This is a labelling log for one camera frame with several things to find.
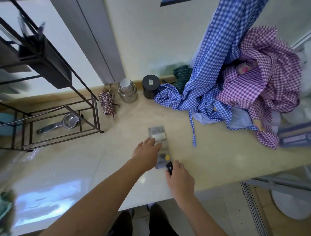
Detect teal bowl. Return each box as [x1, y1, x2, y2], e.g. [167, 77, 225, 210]
[0, 112, 23, 136]

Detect person's right forearm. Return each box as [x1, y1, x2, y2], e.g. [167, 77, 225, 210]
[173, 195, 227, 236]

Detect green striped cloth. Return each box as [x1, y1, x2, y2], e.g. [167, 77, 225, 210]
[173, 64, 193, 94]

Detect person's left forearm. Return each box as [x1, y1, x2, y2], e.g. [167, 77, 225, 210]
[39, 159, 146, 236]

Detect clear glass jar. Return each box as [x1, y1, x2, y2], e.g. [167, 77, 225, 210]
[118, 78, 138, 104]

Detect black metal rack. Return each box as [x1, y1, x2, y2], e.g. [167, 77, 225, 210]
[0, 0, 104, 152]

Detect metal lemon squeezer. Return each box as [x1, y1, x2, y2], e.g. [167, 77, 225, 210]
[37, 113, 80, 134]

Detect black round canister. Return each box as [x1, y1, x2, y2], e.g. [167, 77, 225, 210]
[142, 74, 161, 100]

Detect person's dark trousers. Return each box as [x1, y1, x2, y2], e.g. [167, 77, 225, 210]
[108, 203, 179, 236]

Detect purple checked fabric bow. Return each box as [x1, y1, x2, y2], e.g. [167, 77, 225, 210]
[98, 90, 121, 118]

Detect blue cardboard box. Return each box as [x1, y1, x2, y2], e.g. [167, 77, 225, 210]
[278, 121, 311, 148]

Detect clear plastic packet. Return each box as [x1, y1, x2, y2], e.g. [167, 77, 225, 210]
[148, 125, 172, 170]

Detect purple checked cloth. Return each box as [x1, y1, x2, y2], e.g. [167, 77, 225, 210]
[216, 25, 302, 150]

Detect person's right hand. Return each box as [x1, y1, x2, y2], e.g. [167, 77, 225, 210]
[166, 160, 195, 203]

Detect person's left hand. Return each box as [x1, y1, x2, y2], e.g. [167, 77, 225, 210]
[131, 137, 163, 171]

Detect black rack tray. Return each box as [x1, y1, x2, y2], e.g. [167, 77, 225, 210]
[18, 34, 73, 89]

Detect white round appliance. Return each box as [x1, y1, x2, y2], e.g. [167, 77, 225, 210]
[270, 166, 311, 221]

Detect teal cloth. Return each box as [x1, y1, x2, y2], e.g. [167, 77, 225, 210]
[0, 189, 16, 235]

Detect grey door frame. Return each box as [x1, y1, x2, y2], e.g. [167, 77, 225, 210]
[50, 0, 126, 85]

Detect blue checked cloth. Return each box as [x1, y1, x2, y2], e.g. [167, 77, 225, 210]
[154, 0, 269, 147]

